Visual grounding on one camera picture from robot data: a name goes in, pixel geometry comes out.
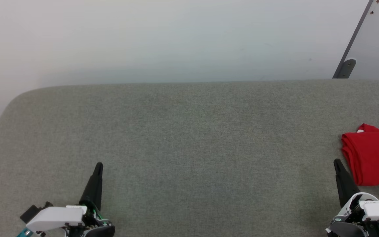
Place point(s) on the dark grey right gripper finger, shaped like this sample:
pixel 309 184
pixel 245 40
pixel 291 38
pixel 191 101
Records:
pixel 345 186

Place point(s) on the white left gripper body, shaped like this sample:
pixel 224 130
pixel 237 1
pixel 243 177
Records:
pixel 58 219

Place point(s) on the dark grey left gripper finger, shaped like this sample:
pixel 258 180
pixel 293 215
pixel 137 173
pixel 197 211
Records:
pixel 92 191

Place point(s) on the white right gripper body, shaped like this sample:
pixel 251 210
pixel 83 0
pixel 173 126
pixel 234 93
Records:
pixel 373 217

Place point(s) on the red and white jersey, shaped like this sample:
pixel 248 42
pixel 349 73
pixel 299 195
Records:
pixel 373 154

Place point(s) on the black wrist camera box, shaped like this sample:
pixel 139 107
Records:
pixel 35 210

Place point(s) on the grey metal post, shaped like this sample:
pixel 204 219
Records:
pixel 344 69

